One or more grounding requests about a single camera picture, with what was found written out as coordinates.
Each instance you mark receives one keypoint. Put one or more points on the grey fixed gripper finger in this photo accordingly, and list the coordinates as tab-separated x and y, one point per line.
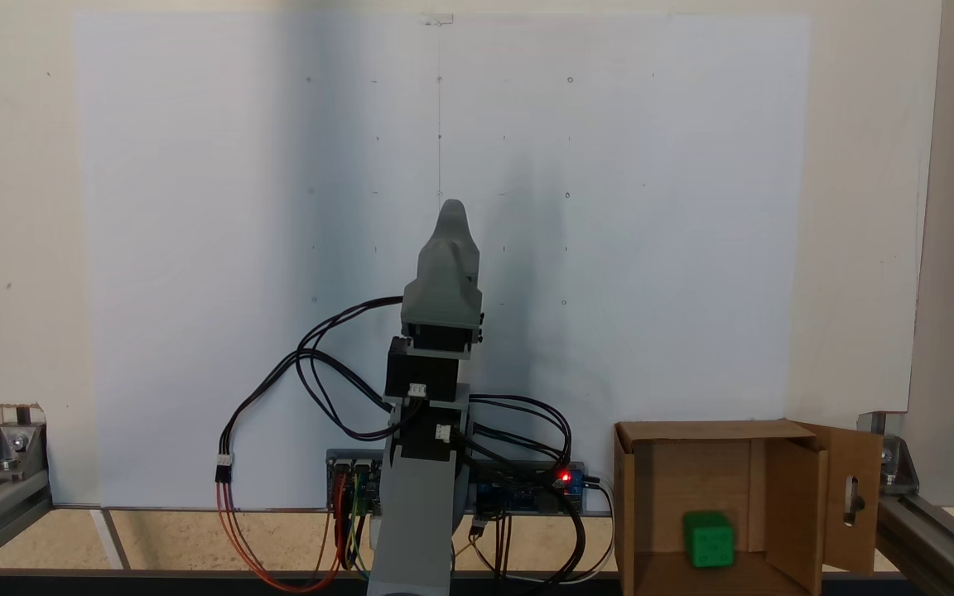
450	244

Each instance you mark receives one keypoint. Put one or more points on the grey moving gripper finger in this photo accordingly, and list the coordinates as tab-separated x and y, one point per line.
442	305

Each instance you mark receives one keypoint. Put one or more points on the green dice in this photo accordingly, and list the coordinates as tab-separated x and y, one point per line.
709	542

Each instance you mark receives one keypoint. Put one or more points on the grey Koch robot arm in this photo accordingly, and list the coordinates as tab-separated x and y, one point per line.
415	513

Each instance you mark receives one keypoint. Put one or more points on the blue power converter board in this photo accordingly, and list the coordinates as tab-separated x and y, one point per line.
527	499

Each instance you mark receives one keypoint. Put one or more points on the clear tape piece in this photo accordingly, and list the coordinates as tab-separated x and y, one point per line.
437	19

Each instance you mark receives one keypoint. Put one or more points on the white paper sheet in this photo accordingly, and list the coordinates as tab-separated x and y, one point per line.
195	248

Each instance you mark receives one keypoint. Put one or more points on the brown cardboard box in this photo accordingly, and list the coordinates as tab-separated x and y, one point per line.
667	480

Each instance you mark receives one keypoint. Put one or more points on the aluminium corner bracket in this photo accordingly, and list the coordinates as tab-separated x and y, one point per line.
899	468
13	451

